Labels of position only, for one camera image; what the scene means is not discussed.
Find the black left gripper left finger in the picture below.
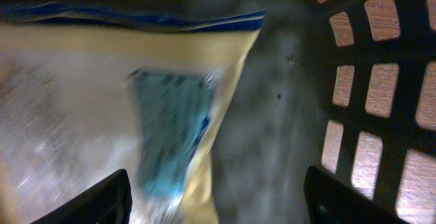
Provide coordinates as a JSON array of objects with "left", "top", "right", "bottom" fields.
[{"left": 32, "top": 169, "right": 132, "bottom": 224}]

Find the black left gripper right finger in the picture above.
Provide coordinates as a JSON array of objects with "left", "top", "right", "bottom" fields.
[{"left": 304, "top": 166, "right": 407, "bottom": 224}]

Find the large cream wipes bag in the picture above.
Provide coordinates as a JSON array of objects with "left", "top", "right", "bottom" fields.
[{"left": 1, "top": 3, "right": 266, "bottom": 223}]

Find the grey plastic mesh basket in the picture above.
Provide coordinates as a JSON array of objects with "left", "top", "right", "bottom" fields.
[{"left": 187, "top": 0, "right": 435, "bottom": 223}]

